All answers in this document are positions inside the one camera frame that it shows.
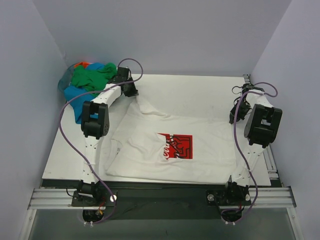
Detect translucent teal plastic basket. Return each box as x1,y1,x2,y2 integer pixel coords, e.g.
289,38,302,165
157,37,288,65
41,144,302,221
57,64,75,93

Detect orange t-shirt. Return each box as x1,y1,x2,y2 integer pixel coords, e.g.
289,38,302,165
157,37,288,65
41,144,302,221
74,61,91,68

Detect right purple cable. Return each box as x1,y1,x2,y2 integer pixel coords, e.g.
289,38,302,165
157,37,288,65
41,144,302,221
219,81,279,223

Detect purple cable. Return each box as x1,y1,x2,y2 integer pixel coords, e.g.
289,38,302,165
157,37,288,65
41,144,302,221
57,58,144,224
219,81,279,223

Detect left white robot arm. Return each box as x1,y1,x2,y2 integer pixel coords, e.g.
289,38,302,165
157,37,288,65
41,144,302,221
76,67,138,206

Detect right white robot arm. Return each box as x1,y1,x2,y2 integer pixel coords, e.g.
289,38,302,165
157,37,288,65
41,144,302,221
221,83,283,204

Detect green t-shirt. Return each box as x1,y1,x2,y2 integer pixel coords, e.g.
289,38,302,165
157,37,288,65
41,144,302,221
70,63,117,97

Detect blue t-shirt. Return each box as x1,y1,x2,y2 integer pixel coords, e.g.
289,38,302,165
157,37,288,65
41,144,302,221
63,62,106,124

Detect aluminium table edge rail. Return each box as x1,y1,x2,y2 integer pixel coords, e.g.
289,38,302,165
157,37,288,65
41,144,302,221
253,82,280,180

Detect aluminium front frame rail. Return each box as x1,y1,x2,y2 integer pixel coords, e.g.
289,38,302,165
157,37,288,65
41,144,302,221
28,187,297,210

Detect white t-shirt with red print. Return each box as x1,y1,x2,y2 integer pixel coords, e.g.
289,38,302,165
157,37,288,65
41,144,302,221
105,97,236,184

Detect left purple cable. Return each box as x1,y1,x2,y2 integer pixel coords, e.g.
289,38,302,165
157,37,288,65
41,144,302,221
57,58,144,224

